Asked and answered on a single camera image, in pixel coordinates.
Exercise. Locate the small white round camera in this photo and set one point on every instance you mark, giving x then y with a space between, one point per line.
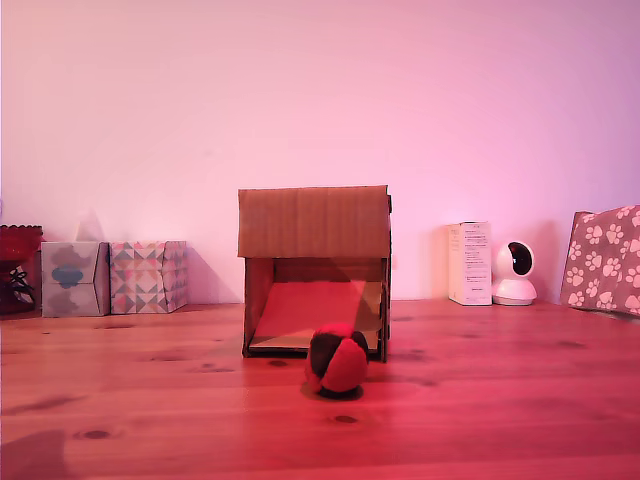
515 285

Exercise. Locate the white tissue sheet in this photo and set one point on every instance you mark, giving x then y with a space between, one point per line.
91 230

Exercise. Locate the cardboard dice tower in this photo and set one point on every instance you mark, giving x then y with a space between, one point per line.
310 220

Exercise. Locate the triangle pattern tissue box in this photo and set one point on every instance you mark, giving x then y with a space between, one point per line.
145 277

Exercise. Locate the red scalloped bowl on stand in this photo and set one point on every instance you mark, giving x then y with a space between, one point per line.
17 245

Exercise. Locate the paw print fabric bag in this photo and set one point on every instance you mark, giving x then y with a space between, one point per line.
605 260

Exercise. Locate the grey cloud print tissue box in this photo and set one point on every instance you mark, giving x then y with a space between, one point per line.
70 280

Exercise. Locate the red and black footbag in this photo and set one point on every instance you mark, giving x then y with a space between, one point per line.
340 362

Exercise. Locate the white printed carton box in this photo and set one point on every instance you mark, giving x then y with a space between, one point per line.
472 265

